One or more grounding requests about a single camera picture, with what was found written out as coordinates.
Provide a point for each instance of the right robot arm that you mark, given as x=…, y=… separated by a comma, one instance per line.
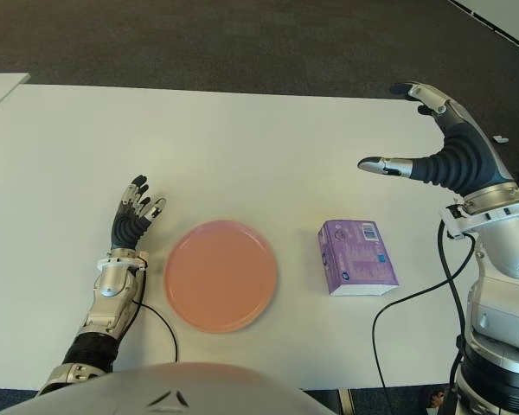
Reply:
x=501, y=259

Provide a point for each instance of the neighbouring white table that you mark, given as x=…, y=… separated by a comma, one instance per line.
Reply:
x=2, y=88

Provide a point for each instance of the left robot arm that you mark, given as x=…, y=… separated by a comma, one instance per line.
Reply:
x=108, y=298

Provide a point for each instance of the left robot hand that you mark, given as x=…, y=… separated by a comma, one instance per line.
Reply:
x=127, y=229

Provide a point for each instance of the small white floor object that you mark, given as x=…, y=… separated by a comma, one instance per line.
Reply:
x=500, y=139

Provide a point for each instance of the grey robot torso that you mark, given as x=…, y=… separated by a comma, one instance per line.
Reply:
x=168, y=389

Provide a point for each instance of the purple tissue paper pack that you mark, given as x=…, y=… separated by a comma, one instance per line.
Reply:
x=354, y=259

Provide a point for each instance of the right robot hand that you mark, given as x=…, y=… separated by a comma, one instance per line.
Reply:
x=467, y=164

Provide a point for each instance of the pink round plate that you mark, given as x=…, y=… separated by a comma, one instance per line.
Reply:
x=220, y=276

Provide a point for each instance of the brown shoe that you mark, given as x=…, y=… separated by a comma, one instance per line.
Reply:
x=434, y=397

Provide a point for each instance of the grey metal table leg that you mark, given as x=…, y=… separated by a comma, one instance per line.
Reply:
x=344, y=402

